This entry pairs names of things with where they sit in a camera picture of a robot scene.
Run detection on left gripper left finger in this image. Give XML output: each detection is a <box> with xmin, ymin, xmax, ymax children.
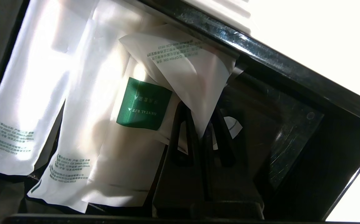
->
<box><xmin>153</xmin><ymin>101</ymin><xmax>204</xmax><ymax>219</ymax></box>

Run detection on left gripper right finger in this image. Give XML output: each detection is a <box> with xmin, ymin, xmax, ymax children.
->
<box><xmin>201</xmin><ymin>106</ymin><xmax>264</xmax><ymax>219</ymax></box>

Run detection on black pull-out drawer tray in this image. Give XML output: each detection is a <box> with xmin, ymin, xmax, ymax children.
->
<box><xmin>0</xmin><ymin>0</ymin><xmax>360</xmax><ymax>222</ymax></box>

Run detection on toothbrush packet green label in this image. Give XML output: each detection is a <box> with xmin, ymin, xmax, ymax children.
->
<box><xmin>81</xmin><ymin>58</ymin><xmax>188</xmax><ymax>208</ymax></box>

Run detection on clear sachet cotton pads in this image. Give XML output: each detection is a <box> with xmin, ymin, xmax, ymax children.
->
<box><xmin>119</xmin><ymin>24</ymin><xmax>244</xmax><ymax>150</ymax></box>

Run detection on black drawer box white top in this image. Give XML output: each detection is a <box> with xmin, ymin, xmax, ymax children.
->
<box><xmin>136</xmin><ymin>0</ymin><xmax>360</xmax><ymax>131</ymax></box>

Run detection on frosted toothbrush packet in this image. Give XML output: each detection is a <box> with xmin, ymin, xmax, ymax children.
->
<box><xmin>27</xmin><ymin>0</ymin><xmax>155</xmax><ymax>214</ymax></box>
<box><xmin>0</xmin><ymin>0</ymin><xmax>99</xmax><ymax>176</ymax></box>

